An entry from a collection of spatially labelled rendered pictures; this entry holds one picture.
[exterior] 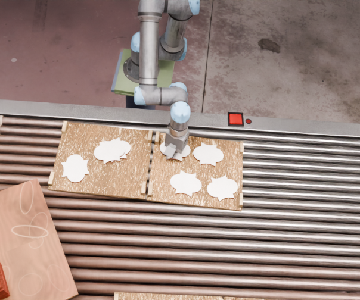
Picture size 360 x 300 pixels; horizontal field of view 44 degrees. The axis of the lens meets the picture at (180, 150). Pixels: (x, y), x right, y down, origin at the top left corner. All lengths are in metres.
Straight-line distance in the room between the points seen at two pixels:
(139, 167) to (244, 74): 1.87
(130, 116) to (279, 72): 1.86
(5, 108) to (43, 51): 1.54
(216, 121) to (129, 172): 0.51
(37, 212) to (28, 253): 0.16
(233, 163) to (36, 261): 0.93
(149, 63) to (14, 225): 0.81
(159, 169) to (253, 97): 1.69
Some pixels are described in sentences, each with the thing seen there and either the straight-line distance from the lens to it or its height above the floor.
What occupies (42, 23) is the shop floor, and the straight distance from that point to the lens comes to 3.98.
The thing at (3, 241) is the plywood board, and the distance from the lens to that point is 1.80.
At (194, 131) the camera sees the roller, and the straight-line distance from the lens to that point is 2.12.
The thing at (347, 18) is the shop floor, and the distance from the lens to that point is 4.47.
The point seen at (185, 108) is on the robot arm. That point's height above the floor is 1.26.
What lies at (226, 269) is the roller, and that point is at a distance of 1.86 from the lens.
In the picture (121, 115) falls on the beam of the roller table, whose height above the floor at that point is 0.91.
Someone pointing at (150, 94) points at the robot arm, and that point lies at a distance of 1.82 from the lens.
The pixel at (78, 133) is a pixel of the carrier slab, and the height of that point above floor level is 0.94.
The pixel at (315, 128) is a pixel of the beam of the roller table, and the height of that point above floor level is 0.91.
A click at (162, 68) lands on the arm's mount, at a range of 2.37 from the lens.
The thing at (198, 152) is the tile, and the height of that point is 0.95.
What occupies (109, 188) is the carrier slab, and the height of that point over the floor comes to 0.94.
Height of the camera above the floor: 2.66
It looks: 58 degrees down
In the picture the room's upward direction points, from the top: 10 degrees clockwise
